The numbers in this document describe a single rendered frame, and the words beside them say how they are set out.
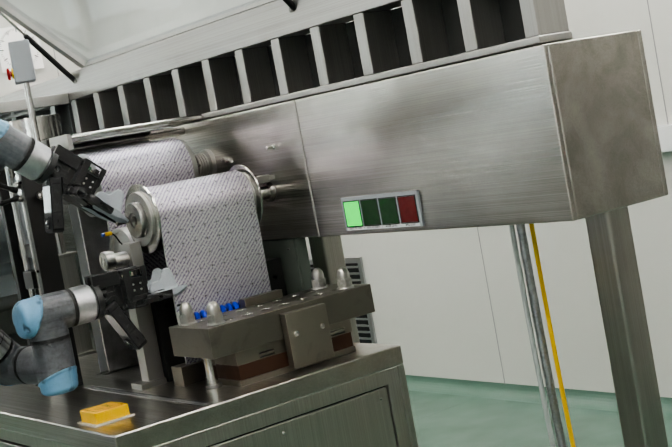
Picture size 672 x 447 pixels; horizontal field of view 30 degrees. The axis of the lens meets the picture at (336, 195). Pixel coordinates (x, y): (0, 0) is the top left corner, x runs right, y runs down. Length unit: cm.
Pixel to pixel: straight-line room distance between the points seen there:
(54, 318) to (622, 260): 107
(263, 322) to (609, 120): 79
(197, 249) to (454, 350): 361
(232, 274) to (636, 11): 271
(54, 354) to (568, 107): 107
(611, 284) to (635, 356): 14
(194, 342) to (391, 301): 400
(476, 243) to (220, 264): 328
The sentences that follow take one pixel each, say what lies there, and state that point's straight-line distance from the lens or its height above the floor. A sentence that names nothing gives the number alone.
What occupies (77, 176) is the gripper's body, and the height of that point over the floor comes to 136.
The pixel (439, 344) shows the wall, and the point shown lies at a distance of 622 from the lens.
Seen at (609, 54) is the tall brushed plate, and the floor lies 140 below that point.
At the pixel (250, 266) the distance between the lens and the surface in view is 271.
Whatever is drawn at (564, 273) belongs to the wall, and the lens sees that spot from 549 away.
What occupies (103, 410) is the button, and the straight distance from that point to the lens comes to 241.
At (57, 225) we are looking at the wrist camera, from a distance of 258.
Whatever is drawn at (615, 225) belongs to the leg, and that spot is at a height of 110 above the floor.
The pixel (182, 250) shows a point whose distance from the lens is 262.
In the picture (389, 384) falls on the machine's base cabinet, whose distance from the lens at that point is 260.
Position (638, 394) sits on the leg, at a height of 80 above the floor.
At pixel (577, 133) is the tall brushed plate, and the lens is 215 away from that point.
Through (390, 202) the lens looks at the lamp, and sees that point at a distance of 246.
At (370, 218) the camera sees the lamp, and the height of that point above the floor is 117.
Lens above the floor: 136
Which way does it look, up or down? 3 degrees down
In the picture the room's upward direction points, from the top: 10 degrees counter-clockwise
